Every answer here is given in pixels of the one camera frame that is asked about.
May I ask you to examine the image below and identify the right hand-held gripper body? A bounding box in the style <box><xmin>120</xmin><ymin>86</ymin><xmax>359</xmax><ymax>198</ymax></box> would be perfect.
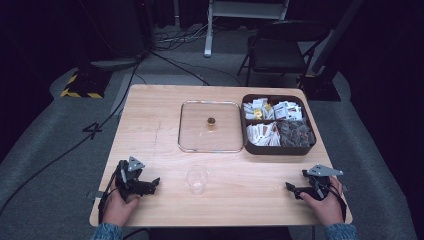
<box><xmin>300</xmin><ymin>163</ymin><xmax>345</xmax><ymax>202</ymax></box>

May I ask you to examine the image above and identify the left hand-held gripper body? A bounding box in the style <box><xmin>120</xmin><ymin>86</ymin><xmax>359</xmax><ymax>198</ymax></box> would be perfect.
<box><xmin>114</xmin><ymin>155</ymin><xmax>150</xmax><ymax>202</ymax></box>

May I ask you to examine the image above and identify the person's right hand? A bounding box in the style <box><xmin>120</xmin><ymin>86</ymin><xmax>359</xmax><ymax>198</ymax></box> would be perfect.
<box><xmin>299</xmin><ymin>175</ymin><xmax>346</xmax><ymax>228</ymax></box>

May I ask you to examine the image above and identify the person's left hand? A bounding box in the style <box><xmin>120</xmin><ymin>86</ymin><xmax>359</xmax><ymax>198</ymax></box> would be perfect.
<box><xmin>101</xmin><ymin>179</ymin><xmax>142</xmax><ymax>228</ymax></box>

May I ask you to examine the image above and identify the grey tape piece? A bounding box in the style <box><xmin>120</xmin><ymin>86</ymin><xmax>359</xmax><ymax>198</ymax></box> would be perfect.
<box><xmin>85</xmin><ymin>189</ymin><xmax>105</xmax><ymax>201</ymax></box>

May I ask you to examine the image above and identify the dark brown compartment box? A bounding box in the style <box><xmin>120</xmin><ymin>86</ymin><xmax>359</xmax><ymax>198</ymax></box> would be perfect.
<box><xmin>239</xmin><ymin>93</ymin><xmax>318</xmax><ymax>157</ymax></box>

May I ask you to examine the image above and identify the clear plastic cup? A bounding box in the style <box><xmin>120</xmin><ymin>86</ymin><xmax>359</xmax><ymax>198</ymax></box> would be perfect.
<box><xmin>184</xmin><ymin>164</ymin><xmax>210</xmax><ymax>196</ymax></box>

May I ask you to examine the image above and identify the pile of dark tea bags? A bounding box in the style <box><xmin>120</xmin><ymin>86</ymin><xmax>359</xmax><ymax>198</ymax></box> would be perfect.
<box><xmin>277</xmin><ymin>119</ymin><xmax>316</xmax><ymax>148</ymax></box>

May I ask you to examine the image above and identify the pile of white brown sticks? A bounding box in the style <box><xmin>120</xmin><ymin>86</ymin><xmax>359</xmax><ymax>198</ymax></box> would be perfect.
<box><xmin>245</xmin><ymin>121</ymin><xmax>282</xmax><ymax>147</ymax></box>

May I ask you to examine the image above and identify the pile of white sachets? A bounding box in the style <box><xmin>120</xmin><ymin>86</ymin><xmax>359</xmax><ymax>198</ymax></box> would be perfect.
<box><xmin>271</xmin><ymin>99</ymin><xmax>304</xmax><ymax>122</ymax></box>

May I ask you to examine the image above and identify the square glass lid gold knob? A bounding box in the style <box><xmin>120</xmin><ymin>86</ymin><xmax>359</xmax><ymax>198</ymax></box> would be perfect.
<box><xmin>177</xmin><ymin>99</ymin><xmax>245</xmax><ymax>154</ymax></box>

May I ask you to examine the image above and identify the pile of white yellow packets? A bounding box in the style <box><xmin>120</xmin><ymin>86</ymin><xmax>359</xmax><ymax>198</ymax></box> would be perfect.
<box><xmin>242</xmin><ymin>97</ymin><xmax>274</xmax><ymax>121</ymax></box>

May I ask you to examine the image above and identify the black yellow striped stand base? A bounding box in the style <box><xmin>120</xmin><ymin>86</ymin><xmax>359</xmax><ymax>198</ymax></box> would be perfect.
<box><xmin>59</xmin><ymin>68</ymin><xmax>113</xmax><ymax>100</ymax></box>

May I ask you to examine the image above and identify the dark slanted stand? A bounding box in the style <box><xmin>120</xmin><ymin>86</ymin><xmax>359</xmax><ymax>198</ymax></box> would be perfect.
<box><xmin>296</xmin><ymin>0</ymin><xmax>366</xmax><ymax>103</ymax></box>

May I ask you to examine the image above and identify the black folding chair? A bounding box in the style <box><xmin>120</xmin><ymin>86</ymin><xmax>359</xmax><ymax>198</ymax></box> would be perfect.
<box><xmin>236</xmin><ymin>20</ymin><xmax>332</xmax><ymax>87</ymax></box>

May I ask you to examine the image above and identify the white metal stand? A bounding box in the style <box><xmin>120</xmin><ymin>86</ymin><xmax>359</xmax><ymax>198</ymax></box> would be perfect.
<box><xmin>203</xmin><ymin>0</ymin><xmax>291</xmax><ymax>58</ymax></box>

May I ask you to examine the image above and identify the right hand-held gripper black cable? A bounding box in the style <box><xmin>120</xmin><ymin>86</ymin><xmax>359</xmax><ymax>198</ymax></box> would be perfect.
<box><xmin>324</xmin><ymin>181</ymin><xmax>348</xmax><ymax>224</ymax></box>

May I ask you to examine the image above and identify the hand-held gripper black cable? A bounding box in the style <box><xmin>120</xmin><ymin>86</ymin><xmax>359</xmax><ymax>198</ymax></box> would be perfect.
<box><xmin>97</xmin><ymin>163</ymin><xmax>125</xmax><ymax>225</ymax></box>
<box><xmin>324</xmin><ymin>181</ymin><xmax>348</xmax><ymax>224</ymax></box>

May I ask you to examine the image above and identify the left hand-held gripper black cable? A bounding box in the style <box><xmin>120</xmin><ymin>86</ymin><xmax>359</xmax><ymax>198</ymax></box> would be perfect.
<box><xmin>97</xmin><ymin>163</ymin><xmax>125</xmax><ymax>225</ymax></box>

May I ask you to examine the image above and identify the long black floor cable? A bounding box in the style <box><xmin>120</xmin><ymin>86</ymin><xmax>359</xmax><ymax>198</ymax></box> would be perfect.
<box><xmin>0</xmin><ymin>54</ymin><xmax>148</xmax><ymax>214</ymax></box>

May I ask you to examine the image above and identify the bundle of floor cables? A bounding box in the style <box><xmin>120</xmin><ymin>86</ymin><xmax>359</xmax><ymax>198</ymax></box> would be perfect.
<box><xmin>153</xmin><ymin>19</ymin><xmax>214</xmax><ymax>52</ymax></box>

